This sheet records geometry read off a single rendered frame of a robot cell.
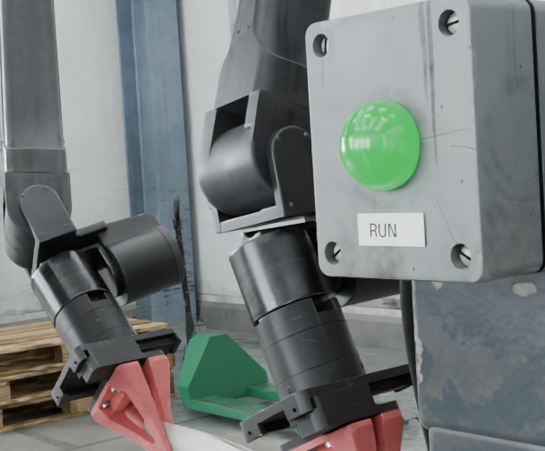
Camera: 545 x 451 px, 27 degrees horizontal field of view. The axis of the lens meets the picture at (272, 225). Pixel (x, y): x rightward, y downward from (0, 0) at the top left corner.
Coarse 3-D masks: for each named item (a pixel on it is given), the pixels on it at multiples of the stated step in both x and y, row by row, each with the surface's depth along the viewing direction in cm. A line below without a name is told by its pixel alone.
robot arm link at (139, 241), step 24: (24, 192) 98; (48, 192) 99; (24, 216) 97; (48, 216) 97; (144, 216) 102; (48, 240) 96; (72, 240) 99; (96, 240) 101; (120, 240) 100; (144, 240) 100; (168, 240) 100; (120, 264) 98; (144, 264) 99; (168, 264) 100; (144, 288) 99
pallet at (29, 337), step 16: (144, 320) 653; (0, 336) 622; (16, 336) 618; (32, 336) 615; (48, 336) 612; (0, 352) 575; (16, 352) 657; (32, 352) 626; (48, 352) 628; (64, 352) 597; (16, 368) 588; (32, 368) 587; (48, 368) 591
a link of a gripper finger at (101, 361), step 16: (96, 352) 90; (112, 352) 91; (128, 352) 91; (160, 352) 93; (96, 368) 89; (112, 368) 90; (144, 368) 92; (160, 368) 92; (160, 384) 91; (160, 400) 91; (128, 416) 95; (160, 416) 91
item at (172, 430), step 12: (168, 432) 90; (180, 432) 88; (192, 432) 87; (204, 432) 86; (180, 444) 89; (192, 444) 87; (204, 444) 85; (216, 444) 83; (228, 444) 83; (240, 444) 82
